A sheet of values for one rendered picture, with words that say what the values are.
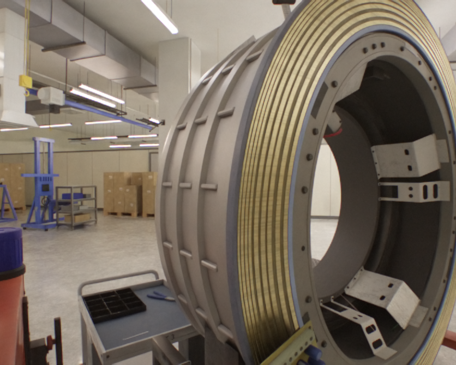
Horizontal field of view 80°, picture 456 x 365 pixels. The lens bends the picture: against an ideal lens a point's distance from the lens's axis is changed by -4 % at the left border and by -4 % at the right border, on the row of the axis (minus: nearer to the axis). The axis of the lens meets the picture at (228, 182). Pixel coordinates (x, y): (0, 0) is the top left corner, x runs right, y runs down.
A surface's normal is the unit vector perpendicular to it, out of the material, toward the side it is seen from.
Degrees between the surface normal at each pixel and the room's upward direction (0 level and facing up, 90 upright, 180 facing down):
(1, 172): 90
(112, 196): 90
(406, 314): 61
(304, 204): 90
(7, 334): 0
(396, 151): 117
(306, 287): 90
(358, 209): 81
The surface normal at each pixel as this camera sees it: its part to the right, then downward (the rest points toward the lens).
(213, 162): -0.80, -0.19
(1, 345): 0.00, -1.00
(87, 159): -0.26, 0.02
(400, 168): -0.71, 0.46
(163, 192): 0.10, -0.04
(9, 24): 0.97, 0.00
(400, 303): 0.29, -0.47
